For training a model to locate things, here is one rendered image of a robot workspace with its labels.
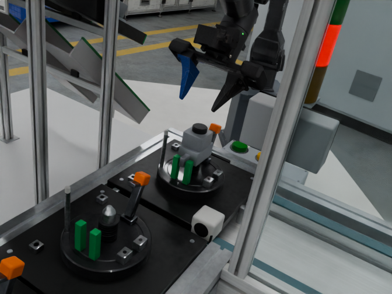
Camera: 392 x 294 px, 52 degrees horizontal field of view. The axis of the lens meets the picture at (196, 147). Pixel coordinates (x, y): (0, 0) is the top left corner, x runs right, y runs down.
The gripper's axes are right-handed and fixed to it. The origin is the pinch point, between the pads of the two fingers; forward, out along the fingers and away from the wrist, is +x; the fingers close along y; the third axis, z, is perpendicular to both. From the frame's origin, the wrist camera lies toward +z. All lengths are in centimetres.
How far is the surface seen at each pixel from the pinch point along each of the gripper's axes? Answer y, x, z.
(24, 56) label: -43.9, 7.5, -0.9
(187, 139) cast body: -1.0, 9.1, -5.4
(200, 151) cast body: 2.0, 10.1, -7.0
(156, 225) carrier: 3.0, 25.7, -1.1
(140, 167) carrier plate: -10.2, 17.8, -10.8
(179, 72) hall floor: -178, -90, -298
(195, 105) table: -31, -11, -64
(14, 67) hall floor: -275, -12, -201
